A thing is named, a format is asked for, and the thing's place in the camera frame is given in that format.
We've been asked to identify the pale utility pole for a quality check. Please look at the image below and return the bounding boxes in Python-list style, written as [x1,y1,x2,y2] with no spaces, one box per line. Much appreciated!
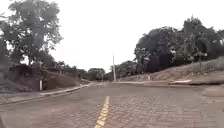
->
[112,52,117,83]

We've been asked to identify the distant trees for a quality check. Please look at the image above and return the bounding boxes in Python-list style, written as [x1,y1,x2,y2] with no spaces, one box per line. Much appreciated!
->
[59,60,141,82]

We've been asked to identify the yellow painted centre line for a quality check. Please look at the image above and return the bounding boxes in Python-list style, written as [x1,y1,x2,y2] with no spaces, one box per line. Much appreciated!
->
[94,95,111,128]

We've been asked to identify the brown brick paved road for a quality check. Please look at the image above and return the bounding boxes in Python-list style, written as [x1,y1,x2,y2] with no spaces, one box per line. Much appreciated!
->
[0,82,224,128]

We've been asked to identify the pale concrete kerb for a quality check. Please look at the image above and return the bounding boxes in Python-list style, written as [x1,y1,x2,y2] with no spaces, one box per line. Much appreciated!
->
[39,83,92,98]

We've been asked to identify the earth bank with bushes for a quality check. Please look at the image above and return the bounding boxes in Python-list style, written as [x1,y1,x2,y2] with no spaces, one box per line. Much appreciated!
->
[0,63,90,94]

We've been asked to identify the group of dark trees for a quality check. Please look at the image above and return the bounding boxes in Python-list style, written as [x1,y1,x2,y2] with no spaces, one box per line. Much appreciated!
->
[133,15,224,74]

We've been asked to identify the dry grass slope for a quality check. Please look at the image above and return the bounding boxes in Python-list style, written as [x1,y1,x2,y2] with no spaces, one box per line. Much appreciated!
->
[118,56,224,83]

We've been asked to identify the large dark tree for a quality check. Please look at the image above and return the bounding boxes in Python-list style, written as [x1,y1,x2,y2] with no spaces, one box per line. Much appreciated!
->
[0,0,64,68]

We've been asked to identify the grey sidewalk strip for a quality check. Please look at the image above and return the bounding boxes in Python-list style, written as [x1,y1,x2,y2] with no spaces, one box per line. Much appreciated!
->
[0,87,81,106]

